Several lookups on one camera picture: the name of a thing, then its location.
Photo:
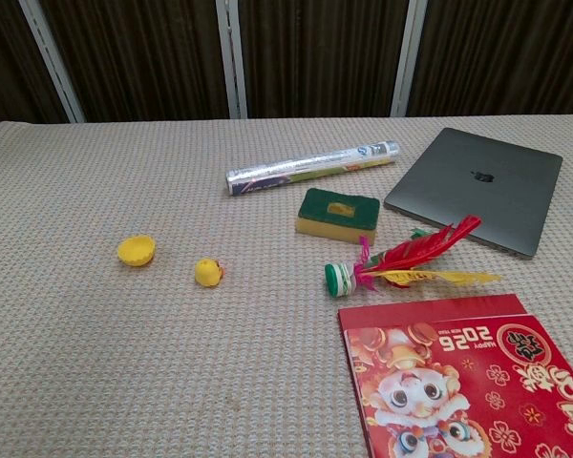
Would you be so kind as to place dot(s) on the small yellow duck toy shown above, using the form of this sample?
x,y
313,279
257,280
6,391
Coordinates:
x,y
207,273

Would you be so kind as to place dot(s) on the yellow bowl-shaped cap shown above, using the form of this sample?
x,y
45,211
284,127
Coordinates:
x,y
134,250

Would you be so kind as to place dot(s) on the green yellow sponge block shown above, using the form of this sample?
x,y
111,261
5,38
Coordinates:
x,y
338,216

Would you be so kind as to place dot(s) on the silver foil roll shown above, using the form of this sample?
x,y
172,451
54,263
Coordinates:
x,y
310,166

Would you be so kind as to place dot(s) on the red yellow feather shuttlecock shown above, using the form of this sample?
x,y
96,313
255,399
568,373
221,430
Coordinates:
x,y
401,265

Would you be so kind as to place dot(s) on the beige woven tablecloth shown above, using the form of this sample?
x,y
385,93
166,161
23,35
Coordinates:
x,y
172,334

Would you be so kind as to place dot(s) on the grey closed laptop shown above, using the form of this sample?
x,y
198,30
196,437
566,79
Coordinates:
x,y
477,191

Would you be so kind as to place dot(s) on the red new year envelope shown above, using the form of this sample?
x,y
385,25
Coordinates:
x,y
468,391

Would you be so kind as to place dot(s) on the white slotted wall rail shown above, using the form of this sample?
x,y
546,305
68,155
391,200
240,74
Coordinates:
x,y
52,59
407,57
232,57

